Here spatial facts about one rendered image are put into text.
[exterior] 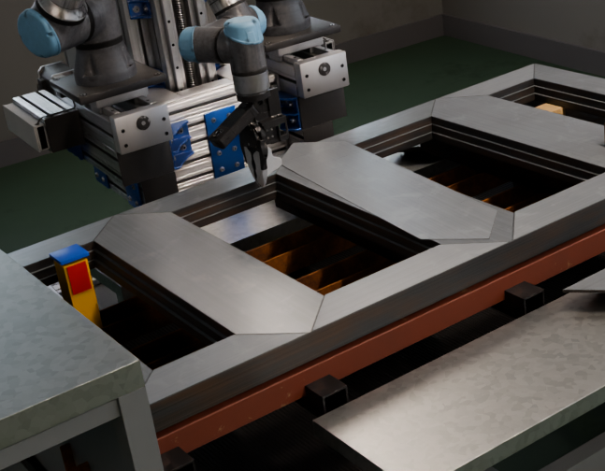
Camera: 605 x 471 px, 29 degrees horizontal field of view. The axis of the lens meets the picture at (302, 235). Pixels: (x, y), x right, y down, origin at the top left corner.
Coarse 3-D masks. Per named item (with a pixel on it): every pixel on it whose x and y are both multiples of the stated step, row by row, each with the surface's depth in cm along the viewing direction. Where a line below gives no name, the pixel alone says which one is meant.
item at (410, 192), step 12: (420, 180) 243; (432, 180) 243; (384, 192) 241; (396, 192) 240; (408, 192) 239; (420, 192) 238; (432, 192) 237; (360, 204) 236; (372, 204) 236; (384, 204) 235; (396, 204) 234
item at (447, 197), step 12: (444, 192) 236; (456, 192) 235; (408, 204) 233; (420, 204) 232; (432, 204) 232; (444, 204) 231; (384, 216) 229; (396, 216) 228; (408, 216) 228; (420, 216) 227
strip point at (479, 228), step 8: (488, 216) 223; (496, 216) 222; (464, 224) 221; (472, 224) 220; (480, 224) 220; (488, 224) 219; (440, 232) 219; (448, 232) 219; (456, 232) 218; (464, 232) 218; (472, 232) 217; (480, 232) 217; (488, 232) 216
